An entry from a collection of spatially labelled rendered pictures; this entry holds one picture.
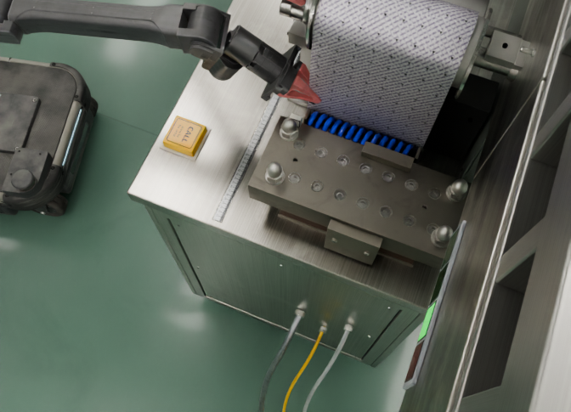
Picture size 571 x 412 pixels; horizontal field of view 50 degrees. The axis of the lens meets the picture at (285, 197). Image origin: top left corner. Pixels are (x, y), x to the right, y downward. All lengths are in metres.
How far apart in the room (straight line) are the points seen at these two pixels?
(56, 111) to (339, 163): 1.32
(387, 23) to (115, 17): 0.47
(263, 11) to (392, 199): 0.60
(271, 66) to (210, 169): 0.29
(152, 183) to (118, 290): 0.95
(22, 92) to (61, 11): 1.18
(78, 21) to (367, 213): 0.61
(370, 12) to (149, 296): 1.44
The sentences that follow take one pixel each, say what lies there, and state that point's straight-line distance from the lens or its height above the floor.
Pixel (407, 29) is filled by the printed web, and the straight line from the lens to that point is 0.99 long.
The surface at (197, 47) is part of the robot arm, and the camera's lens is 1.09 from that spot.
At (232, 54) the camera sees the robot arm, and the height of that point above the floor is 1.16.
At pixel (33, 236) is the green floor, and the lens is 2.36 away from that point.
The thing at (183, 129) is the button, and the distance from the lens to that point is 1.32.
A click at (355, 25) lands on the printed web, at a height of 1.29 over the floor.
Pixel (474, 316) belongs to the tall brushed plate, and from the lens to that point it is 0.67.
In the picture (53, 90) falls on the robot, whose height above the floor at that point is 0.24.
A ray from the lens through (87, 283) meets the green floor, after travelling 2.24.
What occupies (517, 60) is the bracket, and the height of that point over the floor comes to 1.29.
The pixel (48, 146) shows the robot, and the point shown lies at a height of 0.24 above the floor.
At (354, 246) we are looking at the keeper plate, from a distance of 1.15.
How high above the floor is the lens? 2.06
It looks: 67 degrees down
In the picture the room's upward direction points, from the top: straight up
